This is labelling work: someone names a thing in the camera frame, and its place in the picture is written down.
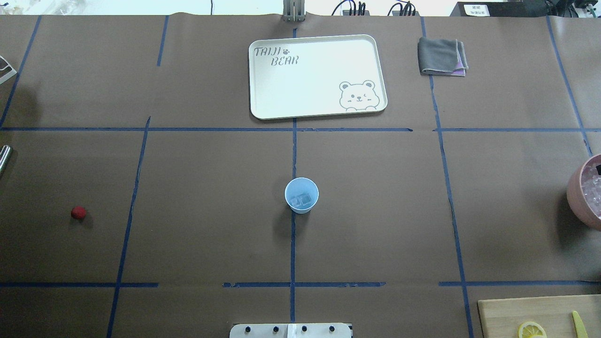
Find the lemon slices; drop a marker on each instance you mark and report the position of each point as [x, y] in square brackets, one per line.
[531, 330]

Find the cream bear tray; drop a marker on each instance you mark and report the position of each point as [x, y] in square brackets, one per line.
[315, 77]

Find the light blue cup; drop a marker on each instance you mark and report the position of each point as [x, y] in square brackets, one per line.
[300, 185]

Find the white pedestal column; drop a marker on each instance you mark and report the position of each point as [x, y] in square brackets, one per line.
[291, 330]

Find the yellow plastic knife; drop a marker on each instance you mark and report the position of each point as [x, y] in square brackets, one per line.
[580, 328]

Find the clear ice cube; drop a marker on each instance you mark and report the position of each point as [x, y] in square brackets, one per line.
[301, 201]

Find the aluminium frame post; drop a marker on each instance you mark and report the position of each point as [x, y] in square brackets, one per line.
[294, 10]

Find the steel muddler black tip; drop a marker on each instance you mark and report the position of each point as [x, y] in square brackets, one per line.
[5, 154]

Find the pink bowl of ice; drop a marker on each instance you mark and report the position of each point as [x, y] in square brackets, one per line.
[583, 193]

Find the red strawberry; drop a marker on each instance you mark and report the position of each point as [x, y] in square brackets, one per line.
[78, 213]

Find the grey folded cloth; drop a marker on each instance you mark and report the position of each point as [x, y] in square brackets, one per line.
[442, 57]

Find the white cup rack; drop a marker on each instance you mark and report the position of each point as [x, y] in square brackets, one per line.
[6, 71]

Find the wooden cutting board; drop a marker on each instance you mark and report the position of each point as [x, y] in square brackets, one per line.
[500, 318]

